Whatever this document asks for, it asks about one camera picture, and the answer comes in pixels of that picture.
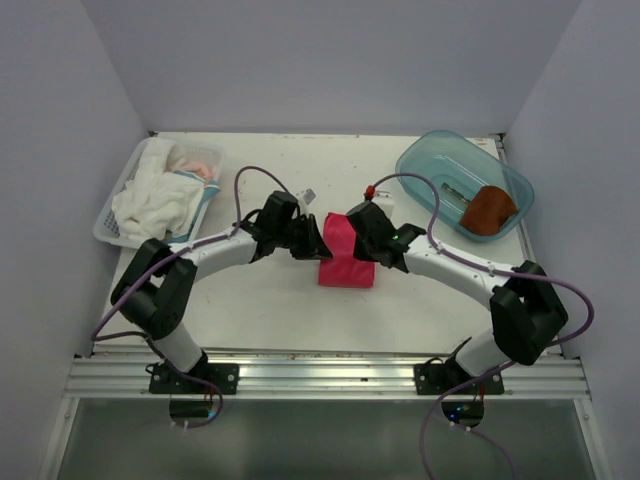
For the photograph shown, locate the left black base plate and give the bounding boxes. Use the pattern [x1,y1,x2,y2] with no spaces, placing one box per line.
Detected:
[145,363,240,395]

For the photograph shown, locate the white plastic basket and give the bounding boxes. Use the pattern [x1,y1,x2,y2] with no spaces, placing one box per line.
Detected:
[93,137,226,248]

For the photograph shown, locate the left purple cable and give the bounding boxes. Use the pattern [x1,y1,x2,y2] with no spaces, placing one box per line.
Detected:
[89,165,296,429]

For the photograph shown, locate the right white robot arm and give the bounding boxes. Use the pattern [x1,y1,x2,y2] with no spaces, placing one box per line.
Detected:
[346,201,568,393]

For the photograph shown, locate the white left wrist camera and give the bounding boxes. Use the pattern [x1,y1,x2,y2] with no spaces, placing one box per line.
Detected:
[296,188,316,206]

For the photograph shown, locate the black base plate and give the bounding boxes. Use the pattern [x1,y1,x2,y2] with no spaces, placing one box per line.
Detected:
[413,357,505,396]
[145,363,240,395]

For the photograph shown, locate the pink towel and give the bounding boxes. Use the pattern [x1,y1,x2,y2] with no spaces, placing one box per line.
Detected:
[318,212,375,289]

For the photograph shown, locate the aluminium mounting rail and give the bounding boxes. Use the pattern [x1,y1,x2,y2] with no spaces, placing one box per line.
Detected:
[63,347,590,400]

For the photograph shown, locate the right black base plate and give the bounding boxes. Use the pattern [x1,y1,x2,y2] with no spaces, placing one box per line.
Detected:
[413,357,505,396]

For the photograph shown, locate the blue transparent plastic tub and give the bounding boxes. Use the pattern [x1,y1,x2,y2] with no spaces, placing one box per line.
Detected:
[395,130,535,243]

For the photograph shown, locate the blue and peach towel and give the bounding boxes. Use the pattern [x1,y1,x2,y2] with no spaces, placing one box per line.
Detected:
[164,160,220,243]

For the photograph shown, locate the purple cable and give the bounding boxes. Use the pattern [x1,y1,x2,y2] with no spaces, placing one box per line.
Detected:
[89,165,296,429]
[367,172,596,480]

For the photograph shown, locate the brown towel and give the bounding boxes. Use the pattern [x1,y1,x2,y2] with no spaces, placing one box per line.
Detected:
[459,186,518,236]

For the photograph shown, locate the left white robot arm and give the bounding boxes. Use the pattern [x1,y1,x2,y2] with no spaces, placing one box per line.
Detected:
[111,191,332,393]

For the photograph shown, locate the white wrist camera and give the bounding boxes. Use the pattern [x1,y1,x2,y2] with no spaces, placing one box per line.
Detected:
[296,188,316,206]
[373,191,395,218]

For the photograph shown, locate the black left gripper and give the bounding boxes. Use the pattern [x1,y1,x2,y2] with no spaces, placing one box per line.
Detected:
[275,213,332,260]

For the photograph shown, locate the white towel in basket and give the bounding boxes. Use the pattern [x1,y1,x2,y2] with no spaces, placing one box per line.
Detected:
[112,137,201,241]

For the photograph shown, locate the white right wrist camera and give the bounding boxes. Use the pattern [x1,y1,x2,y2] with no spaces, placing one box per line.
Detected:
[373,191,395,218]

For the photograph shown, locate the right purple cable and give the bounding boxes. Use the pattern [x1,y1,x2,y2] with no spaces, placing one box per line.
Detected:
[367,172,596,480]

